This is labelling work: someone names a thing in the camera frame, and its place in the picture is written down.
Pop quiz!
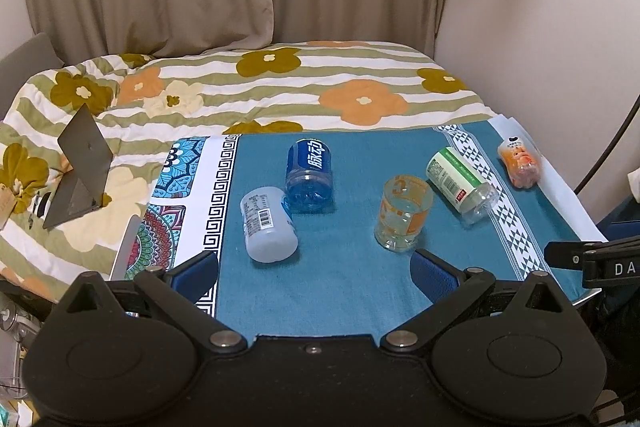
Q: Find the glass cup with orange print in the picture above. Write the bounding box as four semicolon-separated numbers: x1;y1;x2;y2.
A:
374;174;434;254

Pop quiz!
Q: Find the green label plastic bottle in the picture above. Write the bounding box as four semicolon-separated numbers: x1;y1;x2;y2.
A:
426;147;499;228

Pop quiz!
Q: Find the black cable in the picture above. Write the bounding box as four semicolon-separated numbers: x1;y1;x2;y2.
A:
574;94;640;195

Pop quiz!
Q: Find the small orange drink bottle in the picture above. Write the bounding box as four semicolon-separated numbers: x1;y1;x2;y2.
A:
497;133;543;188

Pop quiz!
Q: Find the silver laptop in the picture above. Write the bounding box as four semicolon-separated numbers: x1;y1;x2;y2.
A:
109;214;143;282

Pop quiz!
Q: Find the clear plastic container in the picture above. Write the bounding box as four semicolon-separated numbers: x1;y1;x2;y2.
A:
0;292;46;400

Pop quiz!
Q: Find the grey headboard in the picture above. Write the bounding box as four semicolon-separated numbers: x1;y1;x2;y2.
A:
0;32;66;118

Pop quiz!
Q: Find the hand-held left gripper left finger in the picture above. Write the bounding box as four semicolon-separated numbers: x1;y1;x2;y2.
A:
57;251;248;353

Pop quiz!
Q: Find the blue label plastic bottle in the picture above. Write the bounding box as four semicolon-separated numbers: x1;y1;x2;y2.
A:
285;138;335;214

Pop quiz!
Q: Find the floral striped blanket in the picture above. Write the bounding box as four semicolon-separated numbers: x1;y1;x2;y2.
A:
0;41;506;303

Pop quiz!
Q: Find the white plastic bottle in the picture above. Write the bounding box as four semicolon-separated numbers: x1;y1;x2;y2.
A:
241;187;299;264

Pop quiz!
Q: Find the dark blue cloth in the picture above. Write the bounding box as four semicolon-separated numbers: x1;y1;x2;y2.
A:
596;194;640;242

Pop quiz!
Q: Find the teal patterned tablecloth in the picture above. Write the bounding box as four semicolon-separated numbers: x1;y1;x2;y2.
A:
125;119;608;339

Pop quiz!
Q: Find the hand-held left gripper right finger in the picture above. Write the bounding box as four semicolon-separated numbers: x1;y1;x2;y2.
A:
380;248;583;353

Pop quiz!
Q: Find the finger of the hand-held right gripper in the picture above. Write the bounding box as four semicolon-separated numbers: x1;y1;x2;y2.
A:
544;241;601;270

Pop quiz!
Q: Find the open grey laptop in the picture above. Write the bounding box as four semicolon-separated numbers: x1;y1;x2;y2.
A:
42;104;113;229

